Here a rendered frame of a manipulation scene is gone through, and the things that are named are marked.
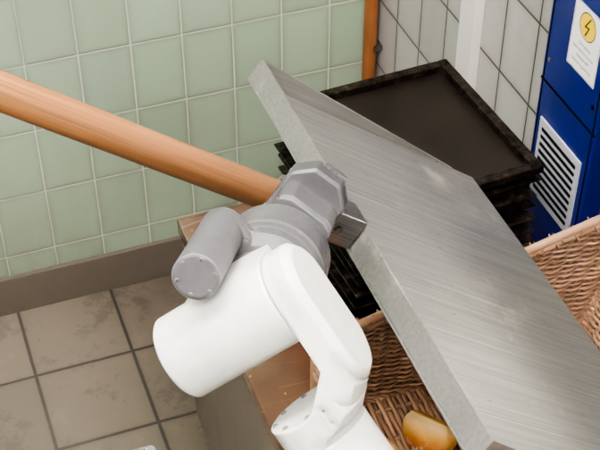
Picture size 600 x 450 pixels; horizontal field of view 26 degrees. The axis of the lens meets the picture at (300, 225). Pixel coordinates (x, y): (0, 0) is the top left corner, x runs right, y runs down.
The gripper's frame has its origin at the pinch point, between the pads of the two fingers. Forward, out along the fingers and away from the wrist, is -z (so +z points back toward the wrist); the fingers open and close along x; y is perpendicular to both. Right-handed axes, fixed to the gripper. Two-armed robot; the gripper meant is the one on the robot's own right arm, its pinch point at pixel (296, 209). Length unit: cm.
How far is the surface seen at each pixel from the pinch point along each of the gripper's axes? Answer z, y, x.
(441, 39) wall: -123, -13, -5
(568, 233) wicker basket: -57, -35, -2
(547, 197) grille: -84, -37, -7
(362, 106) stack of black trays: -78, -5, -11
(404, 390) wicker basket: -55, -32, -34
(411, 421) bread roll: -44, -33, -32
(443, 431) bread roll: -41, -36, -29
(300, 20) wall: -143, 10, -23
